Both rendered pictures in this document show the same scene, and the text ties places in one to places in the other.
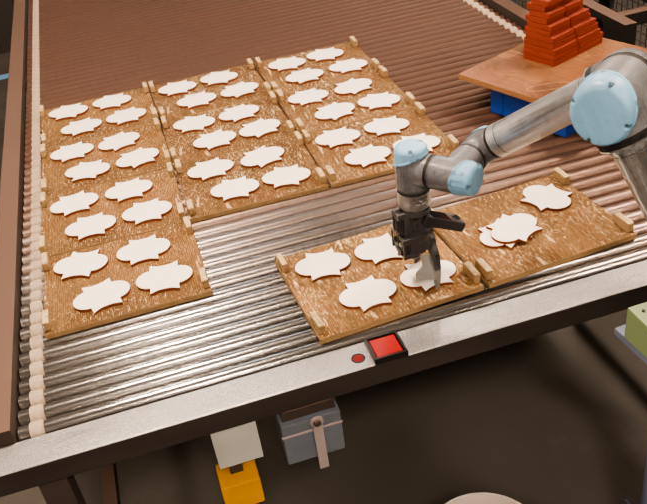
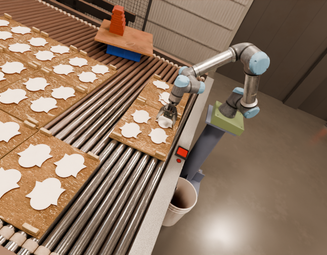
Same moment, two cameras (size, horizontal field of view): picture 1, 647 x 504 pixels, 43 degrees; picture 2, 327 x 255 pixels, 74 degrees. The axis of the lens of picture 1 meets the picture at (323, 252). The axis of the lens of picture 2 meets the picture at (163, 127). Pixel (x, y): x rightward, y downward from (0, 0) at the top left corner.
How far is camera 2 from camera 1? 1.56 m
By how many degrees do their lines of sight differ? 58
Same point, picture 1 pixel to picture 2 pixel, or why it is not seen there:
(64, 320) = (39, 221)
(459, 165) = (200, 83)
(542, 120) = (217, 65)
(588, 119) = (258, 67)
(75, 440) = not seen: outside the picture
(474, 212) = (148, 94)
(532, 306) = (193, 122)
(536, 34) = (115, 23)
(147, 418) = (148, 234)
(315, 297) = (143, 144)
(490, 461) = not seen: hidden behind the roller
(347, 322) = (165, 149)
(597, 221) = not seen: hidden behind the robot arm
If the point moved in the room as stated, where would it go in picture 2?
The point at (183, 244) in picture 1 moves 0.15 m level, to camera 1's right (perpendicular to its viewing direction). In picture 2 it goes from (54, 143) to (78, 129)
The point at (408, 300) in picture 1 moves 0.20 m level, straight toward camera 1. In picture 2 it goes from (170, 133) to (194, 153)
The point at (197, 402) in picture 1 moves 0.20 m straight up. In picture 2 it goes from (156, 212) to (171, 189)
